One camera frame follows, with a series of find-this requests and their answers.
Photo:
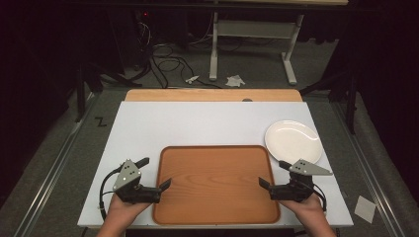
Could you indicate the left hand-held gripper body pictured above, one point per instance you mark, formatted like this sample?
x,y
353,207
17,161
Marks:
x,y
126,177

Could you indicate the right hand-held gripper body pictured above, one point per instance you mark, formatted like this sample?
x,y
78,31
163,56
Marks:
x,y
301,184

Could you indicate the person's right hand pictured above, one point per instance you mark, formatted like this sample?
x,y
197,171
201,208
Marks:
x,y
309,212

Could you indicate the person's left hand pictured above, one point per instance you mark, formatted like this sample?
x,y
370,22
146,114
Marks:
x,y
120,212

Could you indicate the white plate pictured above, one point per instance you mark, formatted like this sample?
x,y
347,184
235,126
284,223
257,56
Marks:
x,y
291,140

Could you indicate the wooden tray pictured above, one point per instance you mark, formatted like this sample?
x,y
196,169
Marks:
x,y
214,184

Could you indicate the white board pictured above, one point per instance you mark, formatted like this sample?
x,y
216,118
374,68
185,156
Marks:
x,y
197,125

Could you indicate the white paper square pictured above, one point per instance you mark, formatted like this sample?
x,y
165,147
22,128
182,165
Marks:
x,y
365,209

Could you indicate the grey table grommet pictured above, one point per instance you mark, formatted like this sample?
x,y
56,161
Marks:
x,y
247,99

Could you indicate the wooden table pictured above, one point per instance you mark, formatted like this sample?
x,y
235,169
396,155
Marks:
x,y
197,94

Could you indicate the black metal stand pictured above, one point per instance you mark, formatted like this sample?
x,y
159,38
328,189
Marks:
x,y
80,95
351,102

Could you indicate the small white plug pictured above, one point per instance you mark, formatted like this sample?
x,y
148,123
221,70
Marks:
x,y
192,79

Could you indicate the crumpled white paper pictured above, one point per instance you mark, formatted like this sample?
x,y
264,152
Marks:
x,y
235,81

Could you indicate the dark computer tower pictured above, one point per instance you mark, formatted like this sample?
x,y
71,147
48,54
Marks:
x,y
145,36

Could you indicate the metal floor rail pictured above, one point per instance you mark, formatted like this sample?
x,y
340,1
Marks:
x,y
369,171
49,181

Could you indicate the white metal desk frame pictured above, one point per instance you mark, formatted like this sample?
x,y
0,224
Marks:
x,y
253,29

